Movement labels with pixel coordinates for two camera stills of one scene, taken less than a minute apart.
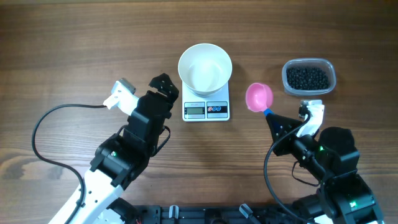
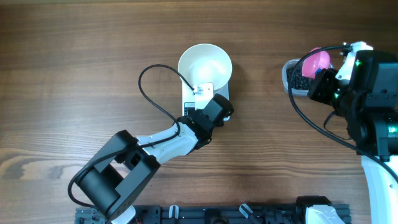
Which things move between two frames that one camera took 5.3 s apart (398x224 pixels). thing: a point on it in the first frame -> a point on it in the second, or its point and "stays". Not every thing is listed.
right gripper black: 288,125 -> 323,79
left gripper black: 169,90 -> 221,124
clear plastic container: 308,76 stays
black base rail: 212,214 stays
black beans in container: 306,78 stays
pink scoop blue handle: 259,98 -> 313,64
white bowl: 204,69 stays
